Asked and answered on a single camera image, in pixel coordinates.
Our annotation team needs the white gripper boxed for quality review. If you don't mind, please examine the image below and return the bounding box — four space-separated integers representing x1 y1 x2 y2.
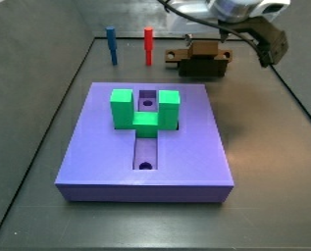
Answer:
172 0 291 47

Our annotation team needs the brown T-shaped block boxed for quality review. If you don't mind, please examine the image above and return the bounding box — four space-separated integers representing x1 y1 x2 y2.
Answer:
164 40 232 63

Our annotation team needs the dark grey fixture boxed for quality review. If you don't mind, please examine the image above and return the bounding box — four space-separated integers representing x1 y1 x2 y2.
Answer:
177 58 228 77

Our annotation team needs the red peg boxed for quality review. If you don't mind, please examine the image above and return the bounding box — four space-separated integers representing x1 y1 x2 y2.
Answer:
144 26 154 66

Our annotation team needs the blue peg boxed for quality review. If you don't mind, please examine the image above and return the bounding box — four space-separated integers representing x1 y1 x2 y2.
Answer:
105 26 117 66

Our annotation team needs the green U-shaped block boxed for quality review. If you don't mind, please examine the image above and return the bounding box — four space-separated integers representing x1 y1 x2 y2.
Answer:
110 89 180 138

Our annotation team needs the purple base block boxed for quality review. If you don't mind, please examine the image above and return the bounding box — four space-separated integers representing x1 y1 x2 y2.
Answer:
55 82 233 203

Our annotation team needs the black cable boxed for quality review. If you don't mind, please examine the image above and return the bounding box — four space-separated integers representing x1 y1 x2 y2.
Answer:
156 0 268 55

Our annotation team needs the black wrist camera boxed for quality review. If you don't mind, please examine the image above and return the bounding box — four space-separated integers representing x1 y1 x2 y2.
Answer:
217 17 288 68

